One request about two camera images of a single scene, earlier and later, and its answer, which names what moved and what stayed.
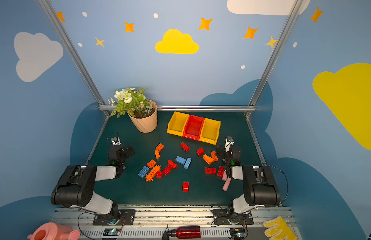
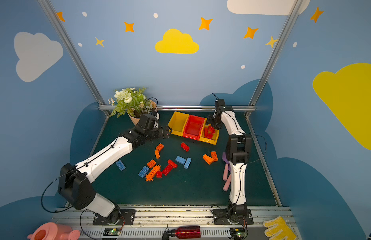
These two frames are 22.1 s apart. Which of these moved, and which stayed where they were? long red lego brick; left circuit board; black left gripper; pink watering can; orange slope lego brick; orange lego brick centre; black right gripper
Moved: black right gripper; black left gripper
Stayed: orange slope lego brick; long red lego brick; orange lego brick centre; pink watering can; left circuit board
